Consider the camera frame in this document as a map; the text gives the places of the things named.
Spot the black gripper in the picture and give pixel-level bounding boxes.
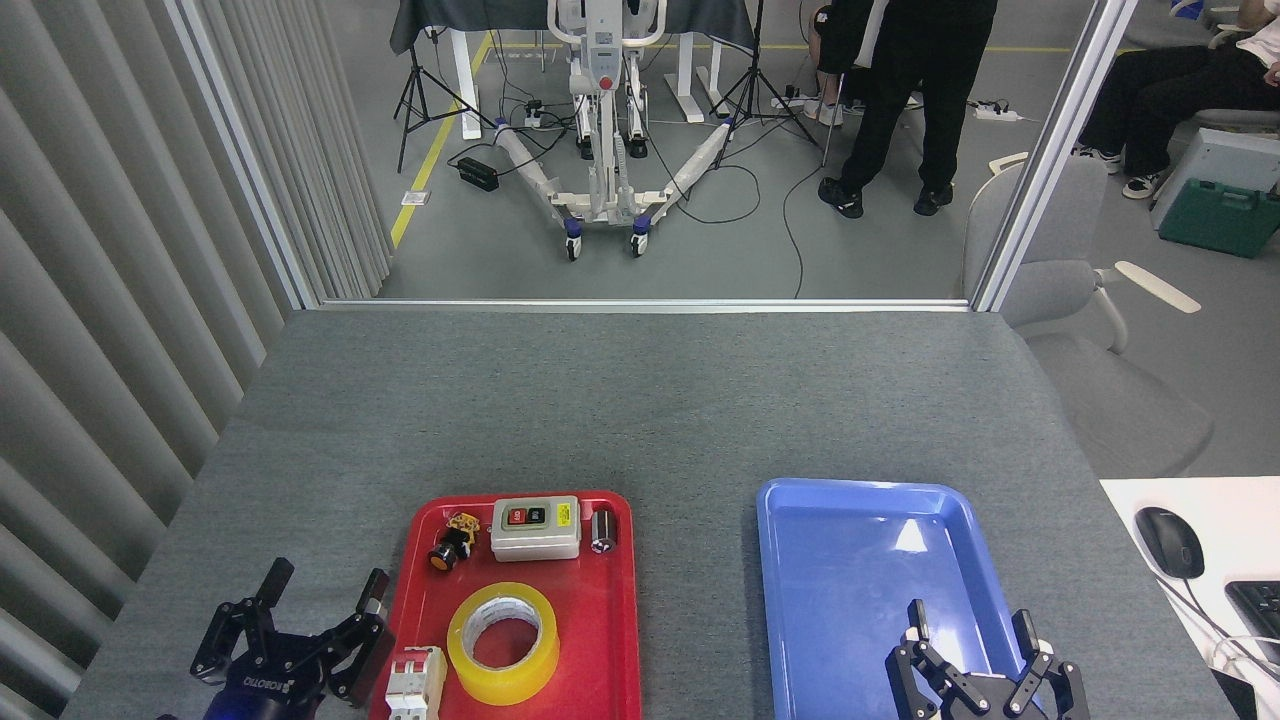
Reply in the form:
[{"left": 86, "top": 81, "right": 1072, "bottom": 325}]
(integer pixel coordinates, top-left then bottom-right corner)
[
  {"left": 190, "top": 557, "right": 398, "bottom": 720},
  {"left": 884, "top": 598, "right": 1092, "bottom": 720}
]

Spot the yellow tape roll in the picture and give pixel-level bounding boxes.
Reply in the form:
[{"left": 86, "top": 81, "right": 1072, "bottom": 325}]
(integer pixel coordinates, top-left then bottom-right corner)
[{"left": 446, "top": 582, "right": 562, "bottom": 707}]

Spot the white circuit breaker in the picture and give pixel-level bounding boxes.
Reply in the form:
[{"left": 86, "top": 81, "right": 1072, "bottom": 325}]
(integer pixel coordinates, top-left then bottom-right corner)
[{"left": 385, "top": 646, "right": 448, "bottom": 720}]

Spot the orange push button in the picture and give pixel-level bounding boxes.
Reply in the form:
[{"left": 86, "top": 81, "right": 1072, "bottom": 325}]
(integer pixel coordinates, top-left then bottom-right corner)
[{"left": 428, "top": 512, "right": 482, "bottom": 573}]

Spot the blue plastic tray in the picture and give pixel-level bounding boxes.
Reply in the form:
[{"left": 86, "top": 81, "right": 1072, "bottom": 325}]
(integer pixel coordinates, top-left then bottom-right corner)
[{"left": 755, "top": 477, "right": 1043, "bottom": 720}]

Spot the black computer mouse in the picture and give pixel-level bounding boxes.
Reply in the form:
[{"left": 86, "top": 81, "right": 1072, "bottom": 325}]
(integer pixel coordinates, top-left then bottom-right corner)
[{"left": 1134, "top": 507, "right": 1207, "bottom": 581}]

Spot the black keyboard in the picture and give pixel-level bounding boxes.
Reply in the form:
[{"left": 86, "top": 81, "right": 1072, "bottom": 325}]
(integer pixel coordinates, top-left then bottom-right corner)
[{"left": 1224, "top": 580, "right": 1280, "bottom": 667}]

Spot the red plastic tray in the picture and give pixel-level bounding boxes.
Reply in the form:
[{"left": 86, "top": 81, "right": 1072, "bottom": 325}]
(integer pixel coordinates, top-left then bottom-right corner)
[{"left": 370, "top": 490, "right": 643, "bottom": 720}]

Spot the white side desk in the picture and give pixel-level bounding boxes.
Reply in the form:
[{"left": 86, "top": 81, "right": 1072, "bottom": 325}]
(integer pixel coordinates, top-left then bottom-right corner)
[{"left": 1099, "top": 476, "right": 1280, "bottom": 720}]

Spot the grey office chair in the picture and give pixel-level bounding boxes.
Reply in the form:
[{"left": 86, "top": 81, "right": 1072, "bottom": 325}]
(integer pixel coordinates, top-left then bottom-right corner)
[{"left": 962, "top": 152, "right": 1217, "bottom": 479}]

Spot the grey pleated curtain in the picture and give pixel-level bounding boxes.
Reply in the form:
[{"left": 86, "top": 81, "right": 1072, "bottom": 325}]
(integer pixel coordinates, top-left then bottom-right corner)
[{"left": 0, "top": 0, "right": 393, "bottom": 720}]

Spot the green plastic case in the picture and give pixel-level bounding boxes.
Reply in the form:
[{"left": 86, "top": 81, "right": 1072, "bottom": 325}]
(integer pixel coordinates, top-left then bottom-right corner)
[{"left": 1158, "top": 178, "right": 1280, "bottom": 260}]

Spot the black tripod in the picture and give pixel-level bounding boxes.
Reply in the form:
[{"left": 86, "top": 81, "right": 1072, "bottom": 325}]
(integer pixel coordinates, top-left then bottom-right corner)
[
  {"left": 393, "top": 25, "right": 499, "bottom": 174},
  {"left": 708, "top": 0, "right": 824, "bottom": 170}
]

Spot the white stand on wheels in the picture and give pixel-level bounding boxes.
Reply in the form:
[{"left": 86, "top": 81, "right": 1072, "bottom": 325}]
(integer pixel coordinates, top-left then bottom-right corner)
[{"left": 493, "top": 0, "right": 737, "bottom": 263}]

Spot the grey equipment box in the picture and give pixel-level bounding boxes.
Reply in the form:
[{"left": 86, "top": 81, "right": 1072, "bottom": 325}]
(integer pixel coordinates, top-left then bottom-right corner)
[{"left": 1150, "top": 127, "right": 1280, "bottom": 231}]

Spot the person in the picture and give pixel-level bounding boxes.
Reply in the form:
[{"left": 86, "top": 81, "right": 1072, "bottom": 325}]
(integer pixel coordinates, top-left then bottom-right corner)
[
  {"left": 1075, "top": 0, "right": 1280, "bottom": 201},
  {"left": 818, "top": 0, "right": 999, "bottom": 219},
  {"left": 803, "top": 5, "right": 869, "bottom": 128}
]

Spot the white cable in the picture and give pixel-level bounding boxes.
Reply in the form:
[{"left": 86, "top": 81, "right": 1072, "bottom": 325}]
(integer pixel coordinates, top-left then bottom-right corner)
[{"left": 1158, "top": 573, "right": 1280, "bottom": 693}]

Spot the grey switch box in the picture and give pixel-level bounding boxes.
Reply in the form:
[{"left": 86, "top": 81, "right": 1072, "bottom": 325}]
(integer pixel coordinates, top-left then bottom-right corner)
[{"left": 490, "top": 495, "right": 583, "bottom": 563}]

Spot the silver frame rail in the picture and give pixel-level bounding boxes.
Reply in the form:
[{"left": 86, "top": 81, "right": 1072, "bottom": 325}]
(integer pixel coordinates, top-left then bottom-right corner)
[{"left": 318, "top": 297, "right": 973, "bottom": 314}]

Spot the black floor cable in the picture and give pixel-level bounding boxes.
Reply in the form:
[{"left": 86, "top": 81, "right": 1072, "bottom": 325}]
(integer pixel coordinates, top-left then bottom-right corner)
[{"left": 778, "top": 163, "right": 823, "bottom": 300}]

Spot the silver frame post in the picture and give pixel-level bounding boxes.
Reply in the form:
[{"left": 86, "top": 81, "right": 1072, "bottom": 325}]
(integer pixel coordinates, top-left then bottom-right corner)
[
  {"left": 967, "top": 0, "right": 1142, "bottom": 314},
  {"left": 165, "top": 0, "right": 323, "bottom": 312}
]

